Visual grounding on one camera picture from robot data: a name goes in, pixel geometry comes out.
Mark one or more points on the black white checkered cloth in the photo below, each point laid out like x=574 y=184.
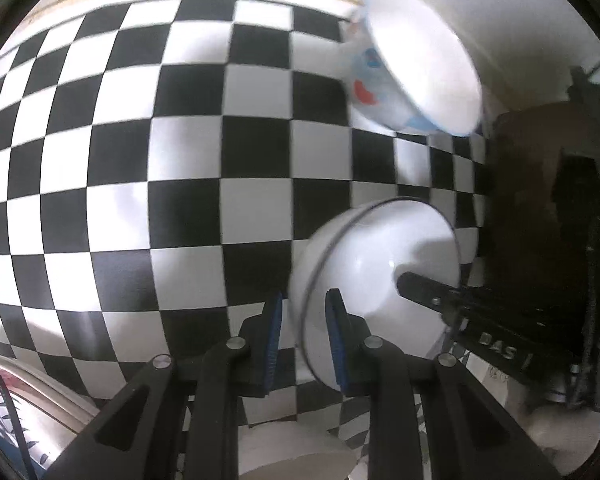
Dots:
x=180 y=210

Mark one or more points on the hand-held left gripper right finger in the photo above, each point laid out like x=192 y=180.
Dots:
x=337 y=345

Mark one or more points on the white plate with faint flowers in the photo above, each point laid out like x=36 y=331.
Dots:
x=75 y=412

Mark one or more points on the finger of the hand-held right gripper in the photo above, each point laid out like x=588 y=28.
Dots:
x=430 y=292

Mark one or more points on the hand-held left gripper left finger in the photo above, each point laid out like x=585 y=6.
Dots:
x=272 y=340

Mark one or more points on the white bowl with blue print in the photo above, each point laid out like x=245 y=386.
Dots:
x=415 y=55

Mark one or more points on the white bowl with thin rim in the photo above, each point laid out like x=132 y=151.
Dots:
x=380 y=260

